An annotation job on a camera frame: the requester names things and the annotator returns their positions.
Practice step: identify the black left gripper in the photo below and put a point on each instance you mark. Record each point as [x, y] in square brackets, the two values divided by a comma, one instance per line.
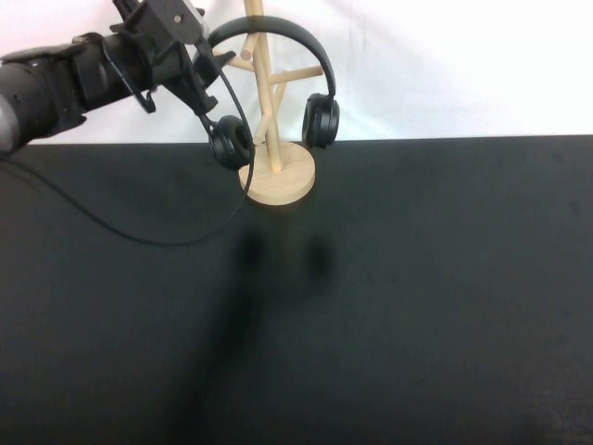
[162, 65]

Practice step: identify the black over-ear headphones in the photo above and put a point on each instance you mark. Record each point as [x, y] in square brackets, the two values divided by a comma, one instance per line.
[319, 123]

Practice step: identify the wooden headphone stand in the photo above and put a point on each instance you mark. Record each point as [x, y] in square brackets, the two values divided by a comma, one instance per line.
[282, 185]

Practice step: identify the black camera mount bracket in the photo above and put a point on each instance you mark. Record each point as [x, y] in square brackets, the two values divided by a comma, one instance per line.
[162, 18]

